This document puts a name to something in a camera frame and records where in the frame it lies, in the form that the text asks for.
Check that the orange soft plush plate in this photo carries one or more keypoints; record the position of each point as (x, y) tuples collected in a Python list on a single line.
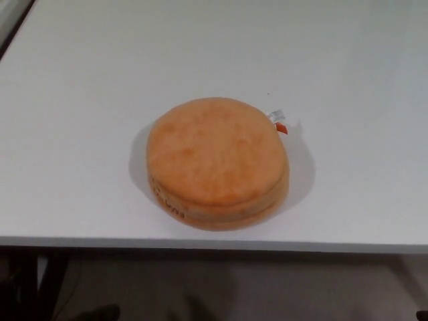
[(214, 160)]

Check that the black edged grey panel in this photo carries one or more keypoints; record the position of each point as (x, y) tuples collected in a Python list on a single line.
[(13, 23)]

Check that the black table leg frame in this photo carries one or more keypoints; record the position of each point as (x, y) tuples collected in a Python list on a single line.
[(53, 284)]

